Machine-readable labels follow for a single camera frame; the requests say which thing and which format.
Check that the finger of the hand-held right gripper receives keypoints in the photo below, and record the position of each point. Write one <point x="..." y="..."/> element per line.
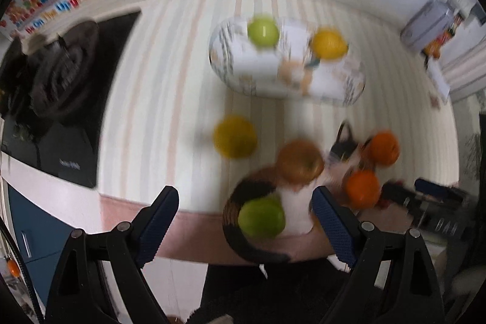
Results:
<point x="431" y="184"/>
<point x="395" y="195"/>

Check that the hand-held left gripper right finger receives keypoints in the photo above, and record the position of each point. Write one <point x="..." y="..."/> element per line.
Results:
<point x="332" y="225"/>

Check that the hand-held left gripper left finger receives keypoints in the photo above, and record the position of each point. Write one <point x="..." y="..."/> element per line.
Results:
<point x="157" y="229"/>

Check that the orange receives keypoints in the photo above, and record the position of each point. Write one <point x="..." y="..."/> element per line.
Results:
<point x="362" y="189"/>
<point x="384" y="148"/>

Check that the green apple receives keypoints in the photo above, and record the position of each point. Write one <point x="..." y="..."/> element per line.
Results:
<point x="262" y="217"/>
<point x="262" y="31"/>

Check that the red apple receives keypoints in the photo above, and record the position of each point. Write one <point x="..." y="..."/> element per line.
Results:
<point x="299" y="161"/>

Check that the yellow lemon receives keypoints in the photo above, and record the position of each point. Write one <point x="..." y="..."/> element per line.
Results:
<point x="329" y="44"/>
<point x="235" y="137"/>

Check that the white patterned oval plate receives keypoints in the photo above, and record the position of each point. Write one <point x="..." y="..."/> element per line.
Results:
<point x="262" y="69"/>

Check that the dark clothing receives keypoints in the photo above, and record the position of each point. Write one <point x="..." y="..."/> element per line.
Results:
<point x="265" y="290"/>

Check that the white paper sheet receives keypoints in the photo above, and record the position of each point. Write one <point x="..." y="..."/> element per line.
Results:
<point x="436" y="77"/>

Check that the black glass gas stove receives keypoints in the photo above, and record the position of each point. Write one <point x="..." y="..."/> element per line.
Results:
<point x="68" y="153"/>

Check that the blue cabinet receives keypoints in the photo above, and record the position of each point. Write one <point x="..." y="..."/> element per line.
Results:
<point x="30" y="225"/>

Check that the striped cat-print mat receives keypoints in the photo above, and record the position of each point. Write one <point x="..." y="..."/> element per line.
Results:
<point x="167" y="100"/>

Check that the orange packet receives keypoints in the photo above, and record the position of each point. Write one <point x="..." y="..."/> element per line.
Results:
<point x="436" y="43"/>

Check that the small orange ornament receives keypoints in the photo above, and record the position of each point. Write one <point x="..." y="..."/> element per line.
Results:
<point x="13" y="267"/>

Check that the black stove burner grate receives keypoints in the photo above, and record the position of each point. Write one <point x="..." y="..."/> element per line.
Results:
<point x="62" y="73"/>

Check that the dark pan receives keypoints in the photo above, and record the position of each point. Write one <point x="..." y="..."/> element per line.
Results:
<point x="15" y="77"/>

